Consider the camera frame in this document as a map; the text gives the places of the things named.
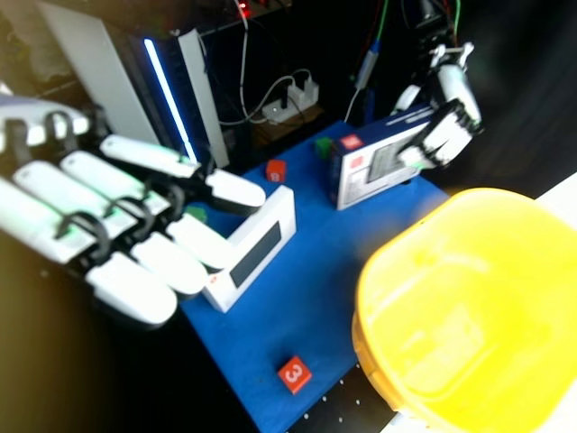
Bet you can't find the white power strip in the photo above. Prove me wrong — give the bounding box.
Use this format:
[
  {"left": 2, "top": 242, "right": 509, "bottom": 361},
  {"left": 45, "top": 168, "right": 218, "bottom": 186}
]
[{"left": 262, "top": 78, "right": 321, "bottom": 126}]

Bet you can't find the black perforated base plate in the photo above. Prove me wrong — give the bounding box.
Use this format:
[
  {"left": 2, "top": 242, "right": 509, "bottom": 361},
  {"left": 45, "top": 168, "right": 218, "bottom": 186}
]
[{"left": 288, "top": 360, "right": 398, "bottom": 433}]

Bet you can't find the red block with number three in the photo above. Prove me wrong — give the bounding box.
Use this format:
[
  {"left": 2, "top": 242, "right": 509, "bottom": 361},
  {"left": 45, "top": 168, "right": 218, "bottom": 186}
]
[{"left": 277, "top": 355, "right": 314, "bottom": 396}]

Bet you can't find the blue and white box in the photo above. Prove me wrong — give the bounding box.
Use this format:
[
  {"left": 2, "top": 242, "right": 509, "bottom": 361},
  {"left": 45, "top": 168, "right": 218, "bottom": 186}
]
[{"left": 327, "top": 102, "right": 445, "bottom": 212}]

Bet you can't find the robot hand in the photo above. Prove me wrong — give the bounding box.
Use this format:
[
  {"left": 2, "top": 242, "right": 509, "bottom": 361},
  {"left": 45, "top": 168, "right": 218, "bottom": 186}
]
[
  {"left": 0, "top": 94, "right": 268, "bottom": 329},
  {"left": 390, "top": 62, "right": 483, "bottom": 170}
]

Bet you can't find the blue fabric cloth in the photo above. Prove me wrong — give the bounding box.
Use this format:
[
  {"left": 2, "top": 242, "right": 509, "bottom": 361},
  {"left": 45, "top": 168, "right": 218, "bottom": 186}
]
[{"left": 179, "top": 119, "right": 452, "bottom": 433}]

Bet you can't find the white and blue adapter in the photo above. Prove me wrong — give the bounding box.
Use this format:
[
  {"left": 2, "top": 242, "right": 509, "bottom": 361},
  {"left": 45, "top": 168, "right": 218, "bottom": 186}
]
[{"left": 344, "top": 39, "right": 384, "bottom": 124}]

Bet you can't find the white cable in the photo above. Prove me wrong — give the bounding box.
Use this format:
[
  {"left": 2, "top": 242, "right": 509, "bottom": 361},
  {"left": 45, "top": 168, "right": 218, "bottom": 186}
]
[{"left": 218, "top": 0, "right": 312, "bottom": 126}]

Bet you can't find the white tower with blue light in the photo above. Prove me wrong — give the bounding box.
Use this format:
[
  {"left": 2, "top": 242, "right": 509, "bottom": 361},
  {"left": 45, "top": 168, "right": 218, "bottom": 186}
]
[{"left": 128, "top": 27, "right": 232, "bottom": 169}]

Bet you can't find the plain red block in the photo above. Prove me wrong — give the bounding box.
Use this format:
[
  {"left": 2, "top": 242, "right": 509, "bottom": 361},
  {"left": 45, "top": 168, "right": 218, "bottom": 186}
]
[{"left": 264, "top": 159, "right": 288, "bottom": 184}]

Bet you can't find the yellow plastic basket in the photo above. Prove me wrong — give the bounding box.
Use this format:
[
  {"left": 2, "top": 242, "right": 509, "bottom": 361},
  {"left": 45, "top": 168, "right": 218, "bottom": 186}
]
[{"left": 351, "top": 188, "right": 577, "bottom": 433}]

